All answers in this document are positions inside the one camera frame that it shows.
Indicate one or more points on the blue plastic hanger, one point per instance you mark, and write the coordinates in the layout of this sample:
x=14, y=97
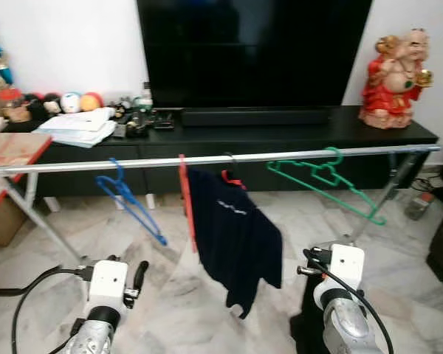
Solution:
x=162, y=240

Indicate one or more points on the red plastic hanger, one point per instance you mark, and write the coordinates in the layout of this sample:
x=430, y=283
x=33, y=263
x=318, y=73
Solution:
x=187, y=199

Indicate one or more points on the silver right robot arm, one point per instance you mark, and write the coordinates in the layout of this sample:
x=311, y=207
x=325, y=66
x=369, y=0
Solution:
x=351, y=328

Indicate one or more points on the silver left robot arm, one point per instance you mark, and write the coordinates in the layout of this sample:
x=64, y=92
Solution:
x=92, y=335

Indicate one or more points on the red hanger with black hook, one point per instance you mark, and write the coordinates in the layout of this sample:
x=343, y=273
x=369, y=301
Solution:
x=235, y=181

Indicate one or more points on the green plastic hanger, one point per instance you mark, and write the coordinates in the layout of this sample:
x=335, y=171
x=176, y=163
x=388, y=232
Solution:
x=381, y=220

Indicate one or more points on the navy printed t-shirt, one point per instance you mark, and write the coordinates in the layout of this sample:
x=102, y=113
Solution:
x=232, y=236

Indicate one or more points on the silver metal clothes rack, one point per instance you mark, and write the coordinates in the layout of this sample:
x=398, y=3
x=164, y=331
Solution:
x=74, y=165

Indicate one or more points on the dark glass bottle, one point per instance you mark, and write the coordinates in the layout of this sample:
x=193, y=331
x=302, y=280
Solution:
x=136, y=125

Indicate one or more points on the small black device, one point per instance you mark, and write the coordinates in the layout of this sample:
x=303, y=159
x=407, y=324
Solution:
x=164, y=124

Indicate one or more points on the white paper stack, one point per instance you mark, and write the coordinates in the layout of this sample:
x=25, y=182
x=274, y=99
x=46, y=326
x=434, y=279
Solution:
x=77, y=129

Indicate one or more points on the small black figurine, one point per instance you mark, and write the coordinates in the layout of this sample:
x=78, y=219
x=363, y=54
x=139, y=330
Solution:
x=120, y=110

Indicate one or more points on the grey floor power strip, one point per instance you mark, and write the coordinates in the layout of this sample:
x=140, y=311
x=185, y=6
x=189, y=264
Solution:
x=417, y=206

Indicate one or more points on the clear plastic bottle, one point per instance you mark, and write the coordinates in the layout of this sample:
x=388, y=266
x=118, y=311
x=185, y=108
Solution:
x=145, y=97

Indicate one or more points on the marble folding table red edge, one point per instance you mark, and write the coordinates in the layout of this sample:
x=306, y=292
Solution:
x=11, y=151

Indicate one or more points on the orange round plush toy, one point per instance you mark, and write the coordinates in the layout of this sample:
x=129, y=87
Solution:
x=91, y=102

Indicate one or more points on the white round plush toy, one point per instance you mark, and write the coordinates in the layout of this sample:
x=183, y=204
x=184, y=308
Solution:
x=71, y=102

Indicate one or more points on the black soundbar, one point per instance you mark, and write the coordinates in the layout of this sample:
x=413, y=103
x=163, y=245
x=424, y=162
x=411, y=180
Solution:
x=255, y=117

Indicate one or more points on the black red round plush toy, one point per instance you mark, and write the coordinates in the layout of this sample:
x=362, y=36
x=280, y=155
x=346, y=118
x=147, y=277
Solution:
x=35, y=103

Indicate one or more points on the red-lidded jar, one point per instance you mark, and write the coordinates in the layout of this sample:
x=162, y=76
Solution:
x=15, y=109

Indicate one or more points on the black television console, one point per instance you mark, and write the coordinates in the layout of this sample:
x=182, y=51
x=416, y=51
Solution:
x=340, y=136

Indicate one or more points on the gold and blue trophy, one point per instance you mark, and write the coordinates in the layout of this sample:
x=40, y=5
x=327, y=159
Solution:
x=4, y=74

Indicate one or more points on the black flat television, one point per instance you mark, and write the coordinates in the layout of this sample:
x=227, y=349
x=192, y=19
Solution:
x=251, y=51

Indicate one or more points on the red laughing Buddha statue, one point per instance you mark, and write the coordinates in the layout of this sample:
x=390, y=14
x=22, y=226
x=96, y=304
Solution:
x=387, y=96

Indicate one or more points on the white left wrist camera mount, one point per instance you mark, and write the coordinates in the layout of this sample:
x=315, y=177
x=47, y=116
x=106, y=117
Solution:
x=109, y=284

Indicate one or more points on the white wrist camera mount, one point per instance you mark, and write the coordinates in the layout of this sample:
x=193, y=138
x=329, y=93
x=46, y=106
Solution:
x=109, y=284
x=345, y=262

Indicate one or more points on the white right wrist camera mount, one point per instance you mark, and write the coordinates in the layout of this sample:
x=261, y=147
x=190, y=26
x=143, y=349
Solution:
x=345, y=262

